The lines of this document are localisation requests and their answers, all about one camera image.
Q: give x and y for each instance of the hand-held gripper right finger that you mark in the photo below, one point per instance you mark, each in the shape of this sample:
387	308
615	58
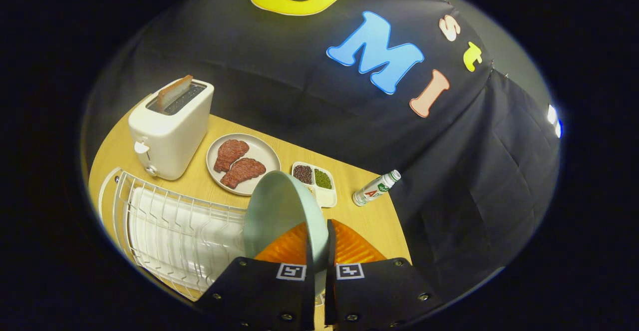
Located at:
330	291

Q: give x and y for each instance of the pile of dark beans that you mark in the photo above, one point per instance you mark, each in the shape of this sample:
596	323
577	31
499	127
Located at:
302	173

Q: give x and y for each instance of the pile of green beans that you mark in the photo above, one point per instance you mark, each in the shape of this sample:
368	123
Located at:
323	178

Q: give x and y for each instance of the white drink bottle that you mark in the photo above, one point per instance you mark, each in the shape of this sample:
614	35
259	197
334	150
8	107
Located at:
374	189

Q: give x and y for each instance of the white toaster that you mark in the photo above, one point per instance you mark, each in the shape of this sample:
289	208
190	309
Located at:
169	141

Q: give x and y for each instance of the brown meat piece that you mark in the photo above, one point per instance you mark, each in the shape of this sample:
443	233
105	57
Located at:
229	154
242	171

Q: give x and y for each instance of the light green plate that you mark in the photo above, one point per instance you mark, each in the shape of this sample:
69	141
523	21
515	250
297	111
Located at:
279	206

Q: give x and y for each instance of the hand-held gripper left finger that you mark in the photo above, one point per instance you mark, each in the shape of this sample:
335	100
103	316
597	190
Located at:
259	291

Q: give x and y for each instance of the small ceiling light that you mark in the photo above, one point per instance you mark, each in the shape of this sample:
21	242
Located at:
552	119

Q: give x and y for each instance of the white divided dish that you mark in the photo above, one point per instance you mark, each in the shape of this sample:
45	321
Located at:
327	198

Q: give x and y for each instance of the white drainer tray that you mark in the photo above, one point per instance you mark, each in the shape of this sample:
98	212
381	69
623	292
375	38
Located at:
159	221

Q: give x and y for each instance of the beige plate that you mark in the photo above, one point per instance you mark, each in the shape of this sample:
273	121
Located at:
260	146

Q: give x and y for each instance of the toast slice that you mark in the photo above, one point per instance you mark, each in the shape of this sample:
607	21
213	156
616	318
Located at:
174	91

